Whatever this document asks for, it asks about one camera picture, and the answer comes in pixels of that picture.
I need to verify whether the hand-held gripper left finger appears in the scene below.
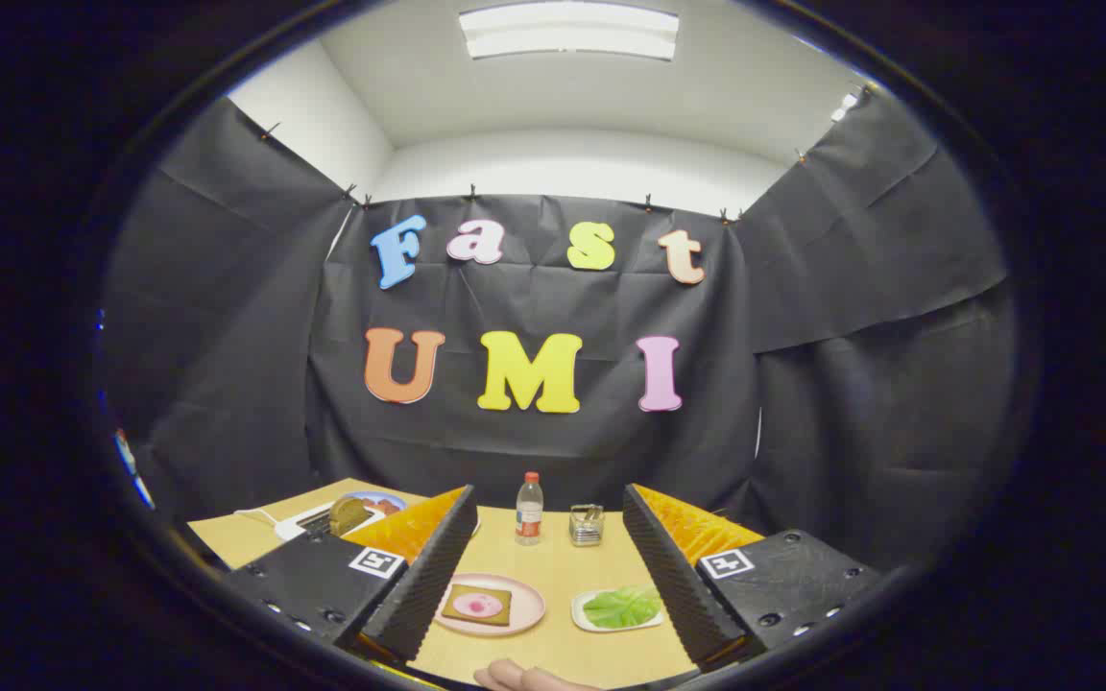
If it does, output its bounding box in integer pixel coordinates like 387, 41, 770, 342
224, 485, 479, 668

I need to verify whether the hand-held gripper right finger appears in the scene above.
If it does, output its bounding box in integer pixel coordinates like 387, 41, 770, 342
622, 483, 885, 673

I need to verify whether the green lettuce leaf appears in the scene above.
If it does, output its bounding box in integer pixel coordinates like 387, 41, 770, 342
584, 586, 663, 631

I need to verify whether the brown toast slice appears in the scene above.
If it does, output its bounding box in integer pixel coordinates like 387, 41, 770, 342
329, 496, 373, 536

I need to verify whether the bread slice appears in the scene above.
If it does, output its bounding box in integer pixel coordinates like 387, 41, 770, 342
442, 584, 514, 628

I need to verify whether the small white square plate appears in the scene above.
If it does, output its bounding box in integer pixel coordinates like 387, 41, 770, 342
571, 587, 665, 633

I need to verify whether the pink round plate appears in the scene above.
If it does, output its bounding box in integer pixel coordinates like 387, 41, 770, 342
434, 573, 546, 637

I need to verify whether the clear cutlery holder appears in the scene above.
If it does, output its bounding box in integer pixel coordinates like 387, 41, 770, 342
568, 504, 606, 548

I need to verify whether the blue round plate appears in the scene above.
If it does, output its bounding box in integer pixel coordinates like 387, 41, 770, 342
342, 491, 408, 519

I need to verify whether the clear plastic bottle red cap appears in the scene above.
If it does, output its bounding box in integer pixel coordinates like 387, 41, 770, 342
515, 471, 545, 547

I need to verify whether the white toaster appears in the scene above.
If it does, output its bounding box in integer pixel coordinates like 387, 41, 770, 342
275, 499, 386, 541

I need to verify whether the black backdrop cloth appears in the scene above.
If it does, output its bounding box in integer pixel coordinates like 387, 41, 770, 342
97, 91, 1020, 577

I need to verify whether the red blue white object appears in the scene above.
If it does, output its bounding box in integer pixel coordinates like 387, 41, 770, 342
114, 429, 156, 510

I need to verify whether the ceiling light panel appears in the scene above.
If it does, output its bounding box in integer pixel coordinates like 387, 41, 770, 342
459, 3, 681, 62

